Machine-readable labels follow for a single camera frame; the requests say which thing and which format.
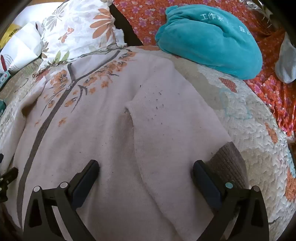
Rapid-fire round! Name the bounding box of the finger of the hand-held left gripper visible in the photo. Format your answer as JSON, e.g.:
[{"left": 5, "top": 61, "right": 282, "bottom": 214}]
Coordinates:
[{"left": 0, "top": 167, "right": 19, "bottom": 202}]

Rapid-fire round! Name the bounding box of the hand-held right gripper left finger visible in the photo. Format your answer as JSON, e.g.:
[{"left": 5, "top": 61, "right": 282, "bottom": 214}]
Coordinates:
[{"left": 23, "top": 159, "right": 100, "bottom": 241}]

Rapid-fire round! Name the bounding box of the pale pink embroidered cardigan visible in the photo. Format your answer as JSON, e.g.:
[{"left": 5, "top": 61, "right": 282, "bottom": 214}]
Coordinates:
[{"left": 5, "top": 47, "right": 249, "bottom": 241}]

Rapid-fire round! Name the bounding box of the crumpled silver foil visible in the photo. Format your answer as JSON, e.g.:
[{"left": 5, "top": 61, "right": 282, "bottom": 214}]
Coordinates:
[{"left": 245, "top": 0, "right": 278, "bottom": 35}]

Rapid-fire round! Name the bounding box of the white paper bag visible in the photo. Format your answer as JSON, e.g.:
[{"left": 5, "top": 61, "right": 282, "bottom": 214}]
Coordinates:
[{"left": 0, "top": 2, "right": 47, "bottom": 75}]

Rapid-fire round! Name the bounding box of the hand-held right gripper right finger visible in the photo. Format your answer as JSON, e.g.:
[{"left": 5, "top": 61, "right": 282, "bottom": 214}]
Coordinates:
[{"left": 193, "top": 160, "right": 270, "bottom": 241}]

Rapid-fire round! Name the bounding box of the orange floral bed sheet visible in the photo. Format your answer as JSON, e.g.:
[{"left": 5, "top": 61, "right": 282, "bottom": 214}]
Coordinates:
[{"left": 112, "top": 0, "right": 296, "bottom": 137}]

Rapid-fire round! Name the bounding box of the small colourful box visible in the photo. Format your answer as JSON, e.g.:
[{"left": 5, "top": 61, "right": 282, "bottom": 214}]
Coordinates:
[{"left": 0, "top": 71, "right": 12, "bottom": 87}]

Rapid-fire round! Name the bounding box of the white floral pillow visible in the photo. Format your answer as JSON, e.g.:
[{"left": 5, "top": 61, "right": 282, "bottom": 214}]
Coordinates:
[{"left": 38, "top": 0, "right": 127, "bottom": 72}]

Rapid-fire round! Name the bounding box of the teal plush towel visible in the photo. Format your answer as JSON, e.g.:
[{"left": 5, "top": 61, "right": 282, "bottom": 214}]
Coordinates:
[{"left": 155, "top": 5, "right": 263, "bottom": 80}]

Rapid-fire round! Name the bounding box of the yellow plastic bag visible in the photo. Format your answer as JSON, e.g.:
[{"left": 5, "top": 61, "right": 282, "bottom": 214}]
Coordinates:
[{"left": 0, "top": 22, "right": 26, "bottom": 48}]

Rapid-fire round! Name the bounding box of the grey cloth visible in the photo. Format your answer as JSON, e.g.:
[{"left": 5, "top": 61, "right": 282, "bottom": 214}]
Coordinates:
[{"left": 275, "top": 32, "right": 296, "bottom": 84}]

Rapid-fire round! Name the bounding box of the heart patterned quilt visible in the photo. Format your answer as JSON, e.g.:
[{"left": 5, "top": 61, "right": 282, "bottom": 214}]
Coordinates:
[{"left": 0, "top": 45, "right": 294, "bottom": 241}]

